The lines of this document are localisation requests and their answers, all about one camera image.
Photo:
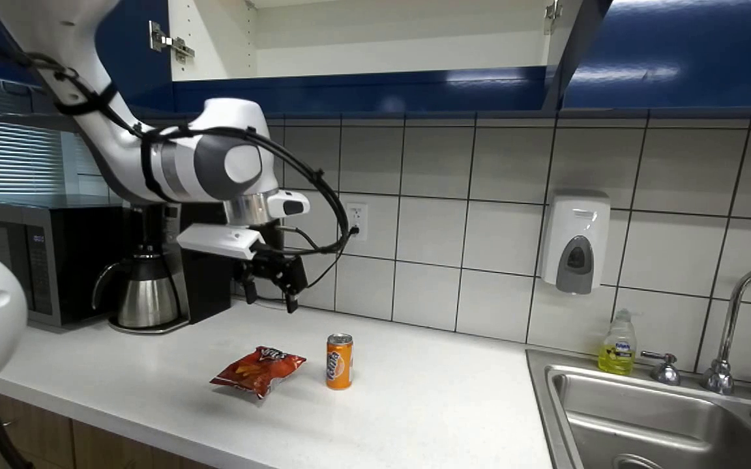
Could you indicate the stainless steel sink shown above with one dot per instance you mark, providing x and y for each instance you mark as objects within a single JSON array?
[{"x": 652, "y": 417}]

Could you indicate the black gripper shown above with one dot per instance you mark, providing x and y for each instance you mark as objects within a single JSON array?
[{"x": 275, "y": 266}]

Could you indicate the orange Fanta soda can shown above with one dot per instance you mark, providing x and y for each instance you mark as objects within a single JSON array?
[{"x": 336, "y": 363}]

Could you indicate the open blue upper cabinet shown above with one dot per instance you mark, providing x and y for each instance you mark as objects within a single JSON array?
[{"x": 391, "y": 92}]

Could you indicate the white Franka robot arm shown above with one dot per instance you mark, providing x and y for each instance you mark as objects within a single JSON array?
[{"x": 202, "y": 166}]

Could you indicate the black coffee maker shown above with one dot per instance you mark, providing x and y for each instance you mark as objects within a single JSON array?
[{"x": 206, "y": 290}]

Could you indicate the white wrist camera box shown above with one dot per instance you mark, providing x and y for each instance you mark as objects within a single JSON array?
[{"x": 219, "y": 241}]

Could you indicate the metal cabinet hinge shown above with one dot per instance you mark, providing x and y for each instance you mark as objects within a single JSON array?
[
  {"x": 168, "y": 41},
  {"x": 554, "y": 11}
]

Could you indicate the closed blue upper cabinet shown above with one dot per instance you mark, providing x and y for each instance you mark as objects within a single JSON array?
[{"x": 697, "y": 53}]

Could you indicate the black microwave oven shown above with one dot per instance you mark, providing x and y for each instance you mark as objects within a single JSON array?
[{"x": 71, "y": 262}]

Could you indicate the blue cabinet door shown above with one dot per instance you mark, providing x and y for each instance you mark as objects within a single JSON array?
[
  {"x": 579, "y": 43},
  {"x": 129, "y": 43}
]

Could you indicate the wooden lower cabinet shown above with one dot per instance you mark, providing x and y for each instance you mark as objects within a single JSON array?
[{"x": 90, "y": 446}]

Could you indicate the white wall soap dispenser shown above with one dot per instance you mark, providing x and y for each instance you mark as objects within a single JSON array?
[{"x": 573, "y": 249}]

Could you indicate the white wall outlet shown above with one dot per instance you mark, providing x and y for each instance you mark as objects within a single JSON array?
[{"x": 358, "y": 213}]

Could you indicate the window blinds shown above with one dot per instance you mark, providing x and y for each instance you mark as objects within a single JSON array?
[{"x": 11, "y": 158}]

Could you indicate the stainless steel coffee carafe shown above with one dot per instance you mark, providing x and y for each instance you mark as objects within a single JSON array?
[{"x": 144, "y": 301}]

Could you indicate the chrome sink faucet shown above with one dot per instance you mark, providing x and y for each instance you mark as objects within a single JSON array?
[{"x": 729, "y": 347}]

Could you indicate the red chip bag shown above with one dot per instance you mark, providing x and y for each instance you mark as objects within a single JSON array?
[{"x": 258, "y": 370}]

